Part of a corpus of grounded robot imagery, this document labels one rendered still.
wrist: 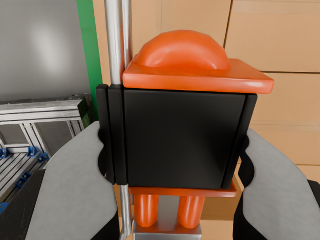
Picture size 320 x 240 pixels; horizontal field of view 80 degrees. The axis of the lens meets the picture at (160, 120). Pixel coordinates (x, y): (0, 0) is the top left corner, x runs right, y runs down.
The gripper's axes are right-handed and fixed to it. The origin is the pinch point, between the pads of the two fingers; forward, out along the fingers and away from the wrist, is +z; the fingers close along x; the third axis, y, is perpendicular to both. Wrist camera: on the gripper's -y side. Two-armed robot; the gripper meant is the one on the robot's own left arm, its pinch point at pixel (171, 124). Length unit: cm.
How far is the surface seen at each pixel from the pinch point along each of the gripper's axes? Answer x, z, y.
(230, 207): 15.6, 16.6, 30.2
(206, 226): 10.1, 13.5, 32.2
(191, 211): 2.3, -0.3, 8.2
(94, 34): -39, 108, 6
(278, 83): 40, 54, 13
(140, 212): -2.1, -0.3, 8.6
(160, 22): -1, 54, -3
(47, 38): -66, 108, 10
